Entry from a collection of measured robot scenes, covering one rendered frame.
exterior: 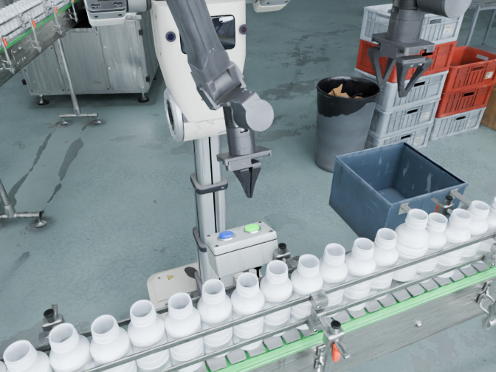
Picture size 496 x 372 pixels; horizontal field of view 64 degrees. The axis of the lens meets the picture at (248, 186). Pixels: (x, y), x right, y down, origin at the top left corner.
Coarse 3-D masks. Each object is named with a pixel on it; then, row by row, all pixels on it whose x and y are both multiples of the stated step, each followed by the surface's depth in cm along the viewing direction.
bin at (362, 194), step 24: (408, 144) 151; (336, 168) 145; (360, 168) 151; (384, 168) 156; (408, 168) 153; (432, 168) 142; (336, 192) 148; (360, 192) 133; (384, 192) 162; (408, 192) 156; (432, 192) 125; (456, 192) 128; (360, 216) 137; (384, 216) 124
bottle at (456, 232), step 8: (456, 216) 81; (464, 216) 84; (448, 224) 84; (456, 224) 82; (464, 224) 81; (448, 232) 83; (456, 232) 82; (464, 232) 82; (448, 240) 83; (456, 240) 82; (464, 240) 82; (464, 248) 84; (440, 256) 86; (448, 256) 85; (456, 256) 85; (440, 264) 87; (448, 264) 86; (456, 264) 87; (448, 272) 88
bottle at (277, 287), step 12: (276, 264) 72; (264, 276) 74; (276, 276) 69; (264, 288) 71; (276, 288) 70; (288, 288) 71; (264, 300) 72; (276, 300) 70; (288, 300) 72; (276, 312) 72; (288, 312) 74; (264, 324) 75; (276, 324) 74; (288, 324) 77; (276, 336) 76
